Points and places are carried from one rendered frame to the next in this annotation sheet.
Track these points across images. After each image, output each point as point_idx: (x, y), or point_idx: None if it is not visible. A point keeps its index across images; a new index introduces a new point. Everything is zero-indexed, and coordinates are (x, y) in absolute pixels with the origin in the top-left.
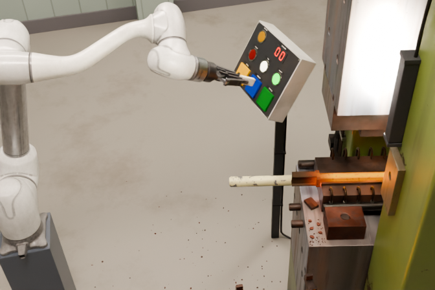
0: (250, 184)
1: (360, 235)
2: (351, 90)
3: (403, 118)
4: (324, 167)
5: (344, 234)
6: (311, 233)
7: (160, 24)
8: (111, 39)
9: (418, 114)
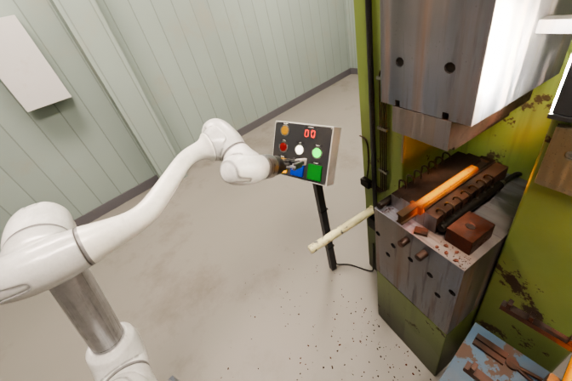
0: (326, 243)
1: (489, 235)
2: (485, 89)
3: None
4: (408, 196)
5: (481, 241)
6: (450, 257)
7: (217, 138)
8: (174, 171)
9: None
